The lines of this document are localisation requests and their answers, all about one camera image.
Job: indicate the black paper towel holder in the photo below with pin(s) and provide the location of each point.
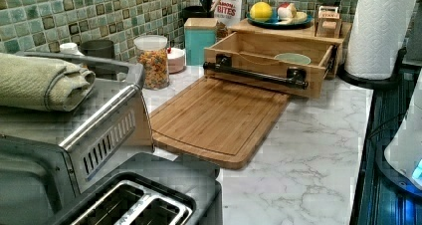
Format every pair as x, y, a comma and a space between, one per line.
375, 84

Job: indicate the wooden cutting board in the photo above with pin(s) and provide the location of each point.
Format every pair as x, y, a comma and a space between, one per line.
217, 121

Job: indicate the wooden drawer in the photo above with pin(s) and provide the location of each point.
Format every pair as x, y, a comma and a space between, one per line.
256, 52

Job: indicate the yellow lemon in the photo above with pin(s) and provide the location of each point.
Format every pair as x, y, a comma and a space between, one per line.
261, 11

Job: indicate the stainless steel toaster oven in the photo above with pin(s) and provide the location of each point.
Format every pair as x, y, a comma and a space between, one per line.
48, 159

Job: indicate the oat bites cereal box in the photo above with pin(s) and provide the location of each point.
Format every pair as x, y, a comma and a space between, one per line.
228, 13

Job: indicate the white capped spice bottle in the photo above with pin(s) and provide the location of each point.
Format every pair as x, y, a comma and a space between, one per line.
70, 48

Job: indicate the black utensil holder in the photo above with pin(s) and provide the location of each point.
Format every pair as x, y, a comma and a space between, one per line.
201, 11

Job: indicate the green ceramic bowl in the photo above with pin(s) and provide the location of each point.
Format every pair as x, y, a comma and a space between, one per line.
293, 58

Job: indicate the wooden drawer cabinet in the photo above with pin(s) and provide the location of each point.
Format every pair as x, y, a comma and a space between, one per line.
310, 31

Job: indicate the white paper towel roll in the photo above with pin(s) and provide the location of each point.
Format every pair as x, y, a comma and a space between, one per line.
378, 31

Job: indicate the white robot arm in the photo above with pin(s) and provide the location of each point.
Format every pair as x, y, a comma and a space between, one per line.
400, 161

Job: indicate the dark grey cup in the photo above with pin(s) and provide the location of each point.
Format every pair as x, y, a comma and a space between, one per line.
100, 48

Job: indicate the white sugar bowl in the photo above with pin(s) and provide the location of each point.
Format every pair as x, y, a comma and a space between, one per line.
176, 60

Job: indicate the folded beige towel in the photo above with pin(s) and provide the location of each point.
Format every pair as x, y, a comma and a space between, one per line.
43, 84

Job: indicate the black drawer handle bar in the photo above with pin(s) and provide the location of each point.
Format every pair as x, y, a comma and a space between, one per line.
296, 78

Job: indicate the blue plate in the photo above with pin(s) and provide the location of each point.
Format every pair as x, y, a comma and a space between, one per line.
273, 23

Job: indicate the black slot toaster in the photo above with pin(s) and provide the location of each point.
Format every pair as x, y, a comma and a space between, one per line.
150, 190

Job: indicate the glass jar of colourful cereal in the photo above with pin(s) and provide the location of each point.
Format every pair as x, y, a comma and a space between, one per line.
152, 54

